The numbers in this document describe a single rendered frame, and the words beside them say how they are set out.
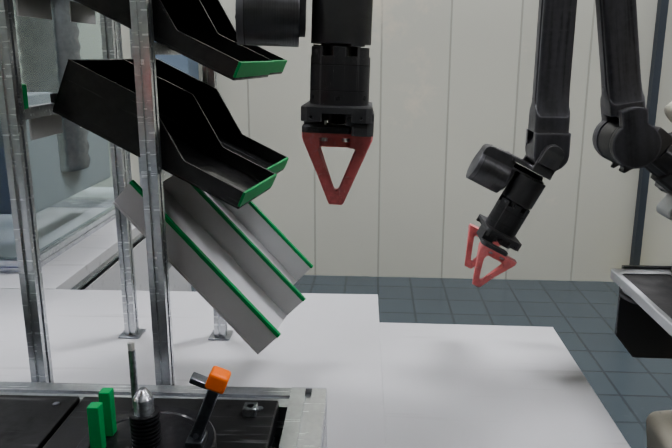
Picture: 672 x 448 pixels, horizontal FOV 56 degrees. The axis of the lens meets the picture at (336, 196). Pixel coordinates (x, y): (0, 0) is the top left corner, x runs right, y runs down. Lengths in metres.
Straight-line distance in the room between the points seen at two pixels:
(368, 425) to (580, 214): 3.28
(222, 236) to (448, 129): 2.98
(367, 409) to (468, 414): 0.15
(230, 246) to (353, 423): 0.32
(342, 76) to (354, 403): 0.57
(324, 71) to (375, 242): 3.41
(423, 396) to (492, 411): 0.11
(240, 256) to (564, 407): 0.54
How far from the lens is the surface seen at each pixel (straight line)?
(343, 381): 1.06
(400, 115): 3.82
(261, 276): 0.97
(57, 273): 1.68
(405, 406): 1.01
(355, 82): 0.59
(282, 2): 0.59
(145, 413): 0.69
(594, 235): 4.17
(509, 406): 1.04
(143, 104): 0.80
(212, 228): 0.97
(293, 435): 0.76
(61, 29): 1.87
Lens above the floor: 1.38
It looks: 13 degrees down
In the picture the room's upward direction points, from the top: straight up
